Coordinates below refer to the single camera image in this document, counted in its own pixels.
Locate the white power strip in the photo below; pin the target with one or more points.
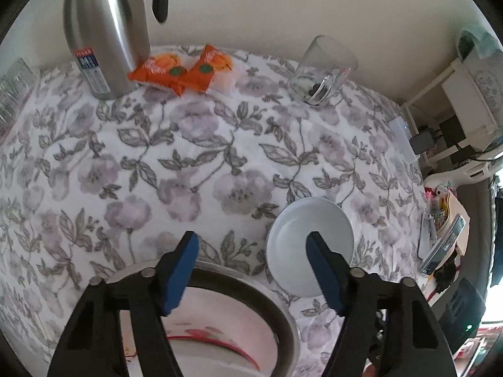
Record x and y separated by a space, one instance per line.
401 137

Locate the teal cloth on shelf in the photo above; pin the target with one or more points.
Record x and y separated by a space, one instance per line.
476 37

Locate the stainless steel thermos jug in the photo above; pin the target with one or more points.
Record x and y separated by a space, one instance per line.
109 40

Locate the floral grey tablecloth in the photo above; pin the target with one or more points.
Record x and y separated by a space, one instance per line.
89 187

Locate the strawberry pattern bowl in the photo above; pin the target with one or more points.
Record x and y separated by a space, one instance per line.
200 353

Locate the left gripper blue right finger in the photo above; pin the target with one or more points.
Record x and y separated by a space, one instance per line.
333 275

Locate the clear glass mug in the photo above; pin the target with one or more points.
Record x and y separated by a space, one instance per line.
322 71

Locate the upturned drinking glass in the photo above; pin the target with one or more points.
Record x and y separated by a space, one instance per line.
17 84

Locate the pink floral rim plate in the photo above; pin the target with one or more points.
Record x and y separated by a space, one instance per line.
231 321

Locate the white lattice shelf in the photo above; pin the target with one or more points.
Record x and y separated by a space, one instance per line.
453 106

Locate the stainless steel plate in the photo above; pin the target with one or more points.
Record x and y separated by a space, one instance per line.
223 280

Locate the light blue bowl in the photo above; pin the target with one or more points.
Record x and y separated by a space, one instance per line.
291 249

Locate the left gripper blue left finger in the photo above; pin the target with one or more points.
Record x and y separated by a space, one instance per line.
173 272

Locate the orange snack packet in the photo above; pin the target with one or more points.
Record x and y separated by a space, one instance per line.
214 71
161 71

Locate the black charger adapter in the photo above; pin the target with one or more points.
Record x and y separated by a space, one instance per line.
423 141

